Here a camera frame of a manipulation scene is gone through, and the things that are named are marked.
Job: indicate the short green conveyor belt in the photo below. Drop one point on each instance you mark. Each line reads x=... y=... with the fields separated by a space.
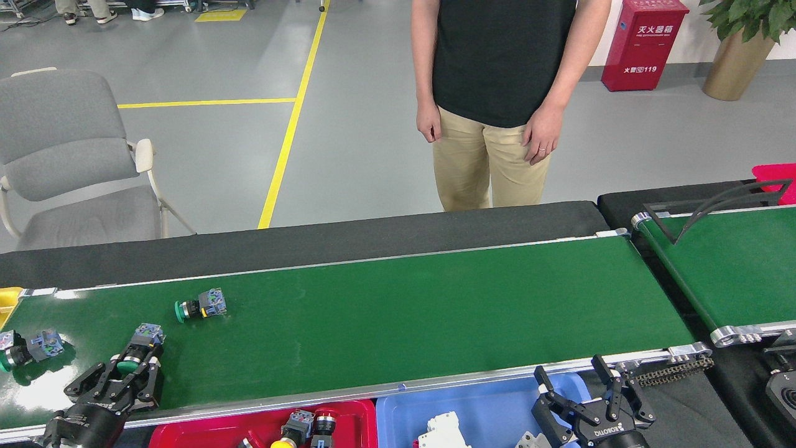
x=734 y=261

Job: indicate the person's right hand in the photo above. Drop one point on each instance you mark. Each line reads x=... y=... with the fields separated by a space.
x=429 y=124

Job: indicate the yellow plastic tray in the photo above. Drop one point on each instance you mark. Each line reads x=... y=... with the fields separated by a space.
x=7 y=302

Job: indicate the potted green plant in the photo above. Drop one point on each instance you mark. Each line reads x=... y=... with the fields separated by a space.
x=737 y=62

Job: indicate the background person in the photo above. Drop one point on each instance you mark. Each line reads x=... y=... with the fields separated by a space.
x=87 y=7
x=146 y=9

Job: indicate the person's left hand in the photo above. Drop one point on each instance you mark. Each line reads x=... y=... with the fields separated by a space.
x=542 y=134

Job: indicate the black triangular guide frame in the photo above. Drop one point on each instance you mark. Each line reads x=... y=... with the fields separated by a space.
x=648 y=206

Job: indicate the red plastic bin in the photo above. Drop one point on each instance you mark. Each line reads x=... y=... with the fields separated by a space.
x=774 y=180

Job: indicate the red fire extinguisher cabinet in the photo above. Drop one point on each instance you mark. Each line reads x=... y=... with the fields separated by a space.
x=643 y=43

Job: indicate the red plastic tray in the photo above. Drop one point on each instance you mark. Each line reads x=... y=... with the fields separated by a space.
x=205 y=432

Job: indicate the white circuit breaker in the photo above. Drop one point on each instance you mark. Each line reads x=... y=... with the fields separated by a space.
x=530 y=440
x=443 y=430

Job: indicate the blue plastic tray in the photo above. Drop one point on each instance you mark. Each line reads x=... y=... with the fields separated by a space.
x=485 y=404

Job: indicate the long green conveyor belt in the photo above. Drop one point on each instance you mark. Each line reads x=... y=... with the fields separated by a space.
x=373 y=311

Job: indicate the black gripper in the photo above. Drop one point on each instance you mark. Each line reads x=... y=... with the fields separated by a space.
x=87 y=426
x=612 y=435

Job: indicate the grey office chair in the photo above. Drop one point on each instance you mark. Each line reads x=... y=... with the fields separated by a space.
x=62 y=124

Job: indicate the green push button switch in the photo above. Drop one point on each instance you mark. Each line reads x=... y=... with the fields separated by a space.
x=149 y=335
x=45 y=344
x=212 y=302

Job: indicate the black controller device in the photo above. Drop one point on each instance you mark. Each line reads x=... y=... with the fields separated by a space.
x=783 y=392

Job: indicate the yellow push button switch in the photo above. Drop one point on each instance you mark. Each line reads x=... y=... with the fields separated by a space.
x=298 y=426

